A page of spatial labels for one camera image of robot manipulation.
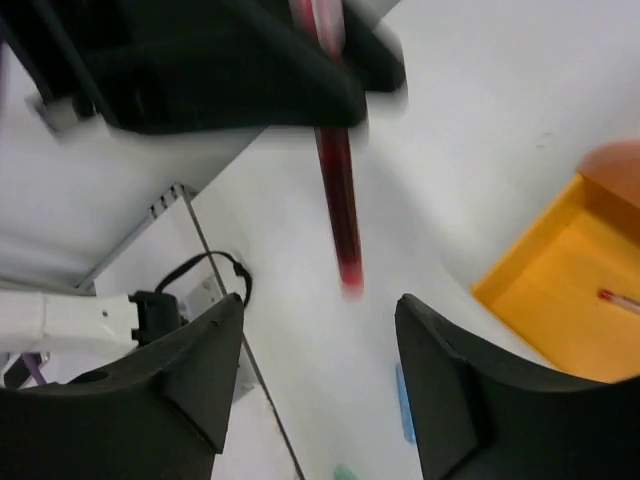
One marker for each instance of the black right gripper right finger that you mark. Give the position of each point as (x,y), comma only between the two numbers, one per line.
(482,412)

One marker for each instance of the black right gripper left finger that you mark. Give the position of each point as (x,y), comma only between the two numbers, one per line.
(162,412)

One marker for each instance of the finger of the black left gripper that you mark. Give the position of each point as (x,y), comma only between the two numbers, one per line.
(175,67)
(375,58)

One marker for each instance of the red pen dark cap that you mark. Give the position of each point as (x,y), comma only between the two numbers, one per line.
(323,22)

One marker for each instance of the yellow drawer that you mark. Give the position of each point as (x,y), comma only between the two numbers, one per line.
(546,287)

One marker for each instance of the red pen clear clip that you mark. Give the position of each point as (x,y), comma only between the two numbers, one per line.
(621,301)

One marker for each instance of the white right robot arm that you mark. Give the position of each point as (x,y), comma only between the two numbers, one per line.
(111,326)

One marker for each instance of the blue correction tape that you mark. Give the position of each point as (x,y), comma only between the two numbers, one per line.
(404,406)

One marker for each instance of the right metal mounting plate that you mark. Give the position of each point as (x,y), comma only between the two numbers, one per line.
(196,296)

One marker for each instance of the green correction tape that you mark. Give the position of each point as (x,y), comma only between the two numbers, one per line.
(342,472)

